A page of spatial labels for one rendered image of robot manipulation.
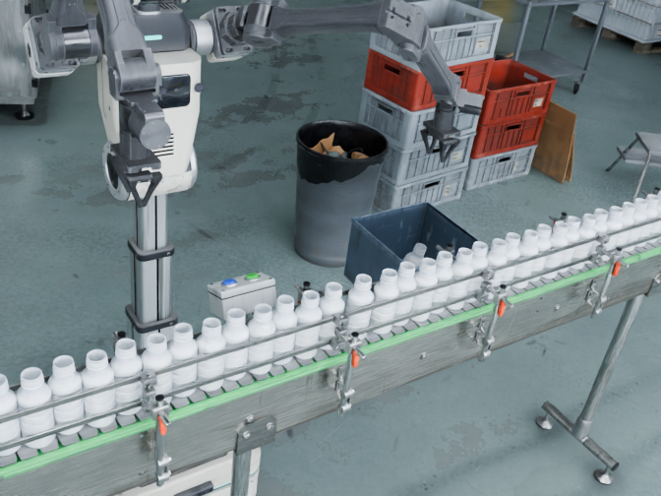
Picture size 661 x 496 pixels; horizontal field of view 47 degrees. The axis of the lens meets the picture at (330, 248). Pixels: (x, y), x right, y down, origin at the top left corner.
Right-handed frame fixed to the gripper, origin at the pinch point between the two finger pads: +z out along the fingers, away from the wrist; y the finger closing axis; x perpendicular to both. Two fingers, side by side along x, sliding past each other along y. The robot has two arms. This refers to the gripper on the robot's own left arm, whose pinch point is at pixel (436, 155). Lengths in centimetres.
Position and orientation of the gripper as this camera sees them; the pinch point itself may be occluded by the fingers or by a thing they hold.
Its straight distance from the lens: 226.4
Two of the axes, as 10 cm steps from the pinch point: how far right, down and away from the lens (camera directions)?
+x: -8.3, 2.1, -5.2
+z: -1.0, 8.5, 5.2
